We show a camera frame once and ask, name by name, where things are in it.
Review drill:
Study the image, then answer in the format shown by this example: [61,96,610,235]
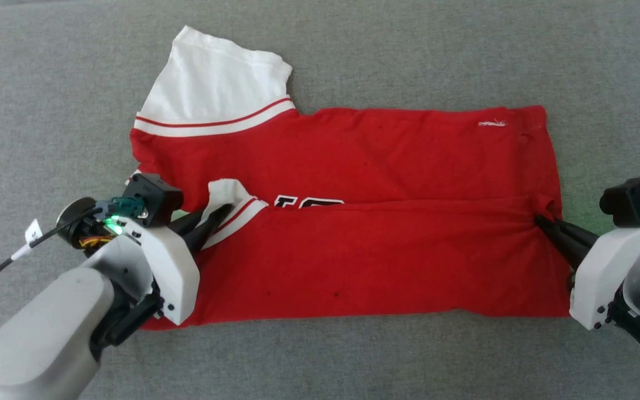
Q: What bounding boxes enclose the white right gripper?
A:
[534,215,640,331]

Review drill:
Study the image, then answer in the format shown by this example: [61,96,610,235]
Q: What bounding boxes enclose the red shirt with white sleeves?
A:
[129,25,572,331]

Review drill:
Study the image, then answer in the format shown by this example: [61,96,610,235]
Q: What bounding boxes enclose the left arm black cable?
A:
[0,197,147,312]

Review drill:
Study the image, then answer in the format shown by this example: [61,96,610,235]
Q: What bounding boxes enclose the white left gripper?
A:
[111,204,233,326]

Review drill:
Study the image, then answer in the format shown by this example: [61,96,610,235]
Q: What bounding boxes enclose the white cable label tag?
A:
[11,219,43,262]

